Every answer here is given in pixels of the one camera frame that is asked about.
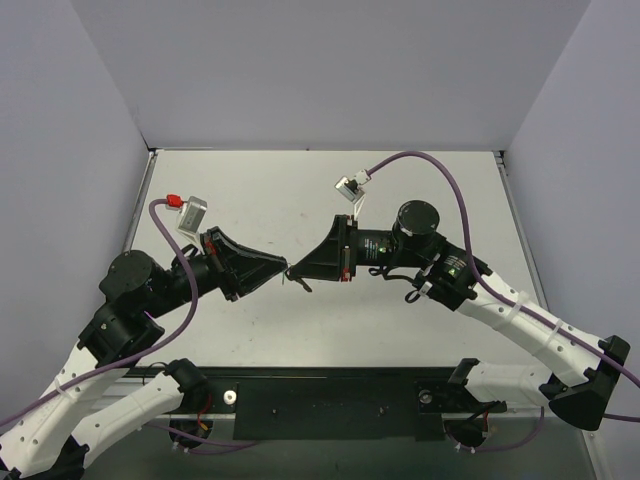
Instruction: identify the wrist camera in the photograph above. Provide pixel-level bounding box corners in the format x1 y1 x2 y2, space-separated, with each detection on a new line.
176 196 207 248
334 169 371 221

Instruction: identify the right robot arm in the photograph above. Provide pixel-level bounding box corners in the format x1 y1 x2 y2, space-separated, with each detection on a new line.
286 200 630 431

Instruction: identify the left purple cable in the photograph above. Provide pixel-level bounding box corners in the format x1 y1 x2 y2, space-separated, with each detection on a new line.
0 194 261 456

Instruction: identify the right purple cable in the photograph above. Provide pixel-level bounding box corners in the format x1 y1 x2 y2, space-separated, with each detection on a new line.
366 150 640 421

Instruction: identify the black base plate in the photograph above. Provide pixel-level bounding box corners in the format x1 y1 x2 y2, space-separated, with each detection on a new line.
203 367 478 441

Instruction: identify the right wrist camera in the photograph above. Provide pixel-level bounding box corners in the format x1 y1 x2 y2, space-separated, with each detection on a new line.
334 169 371 221

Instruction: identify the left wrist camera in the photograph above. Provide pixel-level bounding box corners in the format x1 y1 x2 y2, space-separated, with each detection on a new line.
176 196 207 248

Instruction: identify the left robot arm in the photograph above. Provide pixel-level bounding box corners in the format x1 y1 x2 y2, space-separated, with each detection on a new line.
1 228 287 479

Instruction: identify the purple cable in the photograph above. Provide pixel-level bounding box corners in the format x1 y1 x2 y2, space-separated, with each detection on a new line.
0 194 261 456
366 150 640 421

